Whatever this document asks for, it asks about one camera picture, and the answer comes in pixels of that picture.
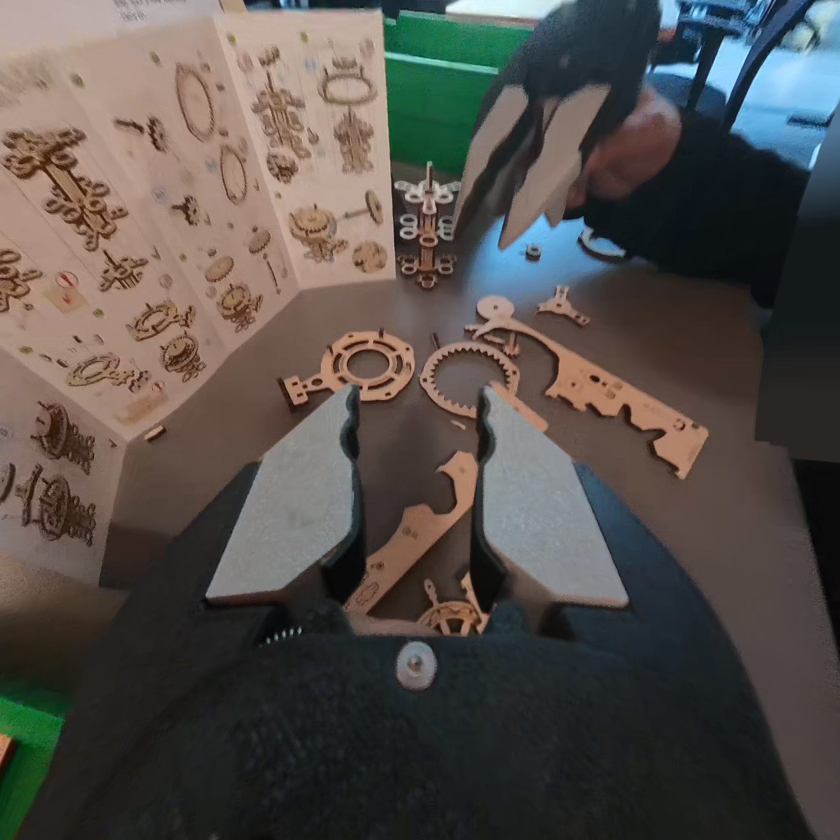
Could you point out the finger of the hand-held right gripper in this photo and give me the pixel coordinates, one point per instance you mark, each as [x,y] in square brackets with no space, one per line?
[492,151]
[558,157]

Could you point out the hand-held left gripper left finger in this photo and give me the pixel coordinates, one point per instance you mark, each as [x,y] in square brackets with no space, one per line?
[289,505]

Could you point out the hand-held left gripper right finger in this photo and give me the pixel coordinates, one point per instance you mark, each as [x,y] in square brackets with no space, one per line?
[538,518]

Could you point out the small wooden strip part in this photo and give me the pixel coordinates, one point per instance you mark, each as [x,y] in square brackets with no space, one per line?
[525,413]

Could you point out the person's right forearm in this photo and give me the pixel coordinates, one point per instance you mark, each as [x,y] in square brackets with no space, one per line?
[722,210]

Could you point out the person's right hand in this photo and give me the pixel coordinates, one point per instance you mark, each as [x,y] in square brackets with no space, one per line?
[630,157]

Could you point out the green plastic bin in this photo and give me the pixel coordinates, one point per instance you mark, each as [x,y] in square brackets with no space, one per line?
[26,754]
[459,36]
[433,111]

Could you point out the black office chair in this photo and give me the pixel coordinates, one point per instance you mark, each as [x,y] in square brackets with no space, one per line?
[695,19]

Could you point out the wooden ship wheel part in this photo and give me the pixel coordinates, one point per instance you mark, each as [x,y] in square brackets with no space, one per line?
[453,613]

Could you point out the three-armed wooden part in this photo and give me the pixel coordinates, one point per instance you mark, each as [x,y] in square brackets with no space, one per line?
[562,307]

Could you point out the round wooden disc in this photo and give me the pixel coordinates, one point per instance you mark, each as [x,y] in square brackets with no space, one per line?
[497,308]

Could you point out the small wooden gear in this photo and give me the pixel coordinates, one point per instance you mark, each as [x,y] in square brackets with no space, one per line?
[504,342]

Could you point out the folded white instruction sheet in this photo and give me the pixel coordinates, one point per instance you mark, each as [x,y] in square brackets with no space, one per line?
[197,229]

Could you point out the white printed board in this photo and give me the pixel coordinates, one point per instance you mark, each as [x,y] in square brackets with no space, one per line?
[170,10]

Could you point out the flat wooden sheet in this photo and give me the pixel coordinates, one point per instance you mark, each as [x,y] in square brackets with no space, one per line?
[5,754]

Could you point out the long wooden side frame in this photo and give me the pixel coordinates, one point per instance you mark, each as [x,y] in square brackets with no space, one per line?
[420,525]
[590,387]

